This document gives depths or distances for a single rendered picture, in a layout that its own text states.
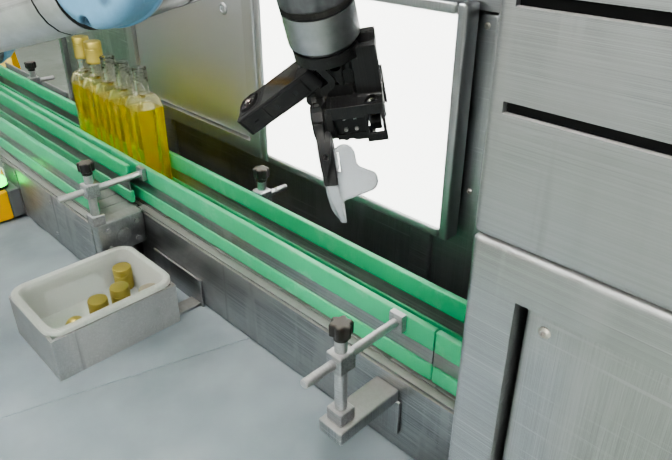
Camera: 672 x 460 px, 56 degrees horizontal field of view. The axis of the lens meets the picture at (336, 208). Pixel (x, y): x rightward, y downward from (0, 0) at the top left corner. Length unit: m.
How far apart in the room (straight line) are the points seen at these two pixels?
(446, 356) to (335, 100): 0.34
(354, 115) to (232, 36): 0.56
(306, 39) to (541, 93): 0.30
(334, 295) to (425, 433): 0.22
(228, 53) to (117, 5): 0.73
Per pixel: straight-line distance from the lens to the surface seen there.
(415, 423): 0.89
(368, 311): 0.87
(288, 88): 0.69
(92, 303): 1.16
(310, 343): 0.98
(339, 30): 0.63
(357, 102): 0.68
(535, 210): 0.42
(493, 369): 0.50
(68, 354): 1.10
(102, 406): 1.06
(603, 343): 0.44
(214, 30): 1.25
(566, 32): 0.38
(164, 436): 0.99
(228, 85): 1.25
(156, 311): 1.15
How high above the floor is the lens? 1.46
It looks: 28 degrees down
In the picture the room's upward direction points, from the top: straight up
